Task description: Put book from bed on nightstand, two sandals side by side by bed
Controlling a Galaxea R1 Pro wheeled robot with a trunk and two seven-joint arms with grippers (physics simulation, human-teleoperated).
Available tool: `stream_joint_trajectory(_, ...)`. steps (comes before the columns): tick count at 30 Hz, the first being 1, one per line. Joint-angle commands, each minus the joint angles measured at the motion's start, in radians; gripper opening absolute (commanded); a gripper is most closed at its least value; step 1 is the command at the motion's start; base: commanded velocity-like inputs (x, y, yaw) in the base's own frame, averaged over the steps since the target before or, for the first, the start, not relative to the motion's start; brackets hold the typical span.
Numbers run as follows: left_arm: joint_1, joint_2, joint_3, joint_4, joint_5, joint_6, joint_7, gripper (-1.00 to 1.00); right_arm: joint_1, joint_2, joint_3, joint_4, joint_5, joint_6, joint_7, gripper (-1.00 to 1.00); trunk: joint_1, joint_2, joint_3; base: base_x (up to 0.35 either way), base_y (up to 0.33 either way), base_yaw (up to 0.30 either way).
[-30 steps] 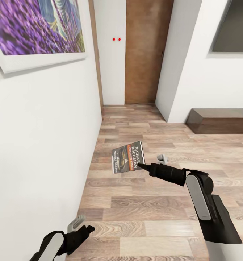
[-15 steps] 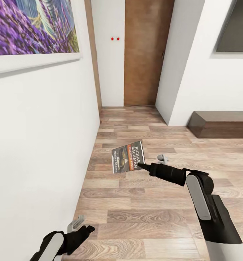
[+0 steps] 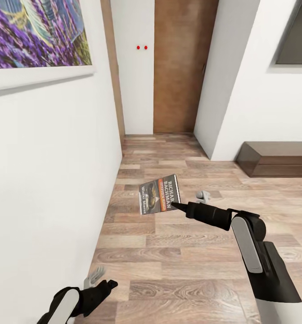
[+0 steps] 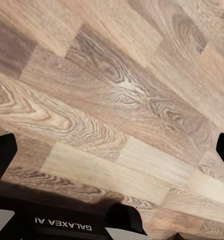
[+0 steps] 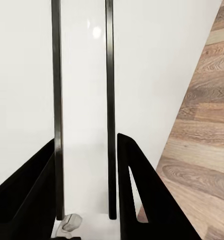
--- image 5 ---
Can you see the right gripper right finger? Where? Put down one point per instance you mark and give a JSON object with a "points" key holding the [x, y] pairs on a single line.
{"points": [[166, 220]]}

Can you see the hardback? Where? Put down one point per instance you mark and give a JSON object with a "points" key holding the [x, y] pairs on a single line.
{"points": [[84, 107]]}

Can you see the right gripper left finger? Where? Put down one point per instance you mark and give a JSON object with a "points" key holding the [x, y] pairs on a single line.
{"points": [[28, 198]]}

